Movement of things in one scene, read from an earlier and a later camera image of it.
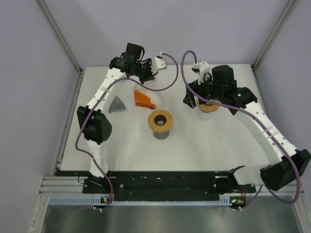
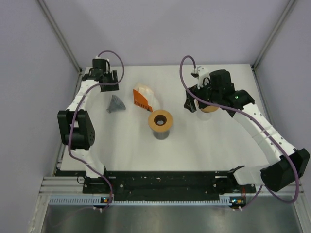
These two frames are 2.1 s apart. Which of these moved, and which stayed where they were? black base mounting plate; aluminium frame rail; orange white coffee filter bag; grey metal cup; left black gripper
Moved: orange white coffee filter bag; left black gripper
Stayed: grey metal cup; aluminium frame rail; black base mounting plate
